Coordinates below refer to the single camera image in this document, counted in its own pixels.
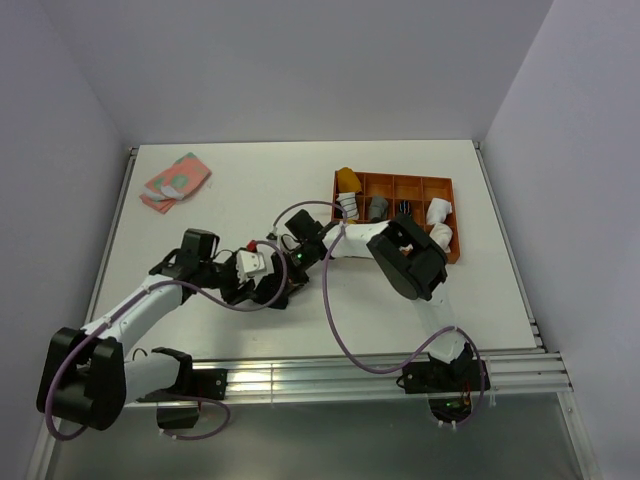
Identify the orange divided tray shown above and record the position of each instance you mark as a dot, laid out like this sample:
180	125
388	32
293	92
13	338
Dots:
417	191

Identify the black patterned rolled sock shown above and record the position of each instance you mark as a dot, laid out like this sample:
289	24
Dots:
405	207

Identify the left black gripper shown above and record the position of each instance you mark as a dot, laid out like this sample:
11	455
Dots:
232	294

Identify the aluminium front rail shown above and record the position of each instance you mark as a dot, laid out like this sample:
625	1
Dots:
334	379

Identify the light grey rolled sock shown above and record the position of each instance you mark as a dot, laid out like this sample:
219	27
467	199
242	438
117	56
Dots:
378	209

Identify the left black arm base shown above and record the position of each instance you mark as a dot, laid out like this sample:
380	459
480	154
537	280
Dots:
178	413

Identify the black white striped rolled sock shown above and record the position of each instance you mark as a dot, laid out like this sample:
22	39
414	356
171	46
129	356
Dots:
348	201

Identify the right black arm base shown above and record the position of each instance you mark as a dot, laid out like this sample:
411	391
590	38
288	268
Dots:
449	388

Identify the pink green patterned socks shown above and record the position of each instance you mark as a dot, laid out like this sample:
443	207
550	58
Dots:
175	184

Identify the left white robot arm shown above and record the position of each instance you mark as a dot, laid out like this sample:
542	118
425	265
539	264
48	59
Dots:
91	373

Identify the mustard yellow striped sock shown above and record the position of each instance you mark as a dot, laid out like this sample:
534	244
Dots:
347	181

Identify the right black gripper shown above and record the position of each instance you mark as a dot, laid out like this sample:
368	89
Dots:
294	278

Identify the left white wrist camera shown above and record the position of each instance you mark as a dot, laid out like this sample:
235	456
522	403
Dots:
251	263

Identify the upper white rolled sock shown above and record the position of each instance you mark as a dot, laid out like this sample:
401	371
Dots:
438	211

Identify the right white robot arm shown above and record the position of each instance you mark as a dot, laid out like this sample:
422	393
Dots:
413	263

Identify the lower white rolled sock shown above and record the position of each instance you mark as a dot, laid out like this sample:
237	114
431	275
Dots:
442	234

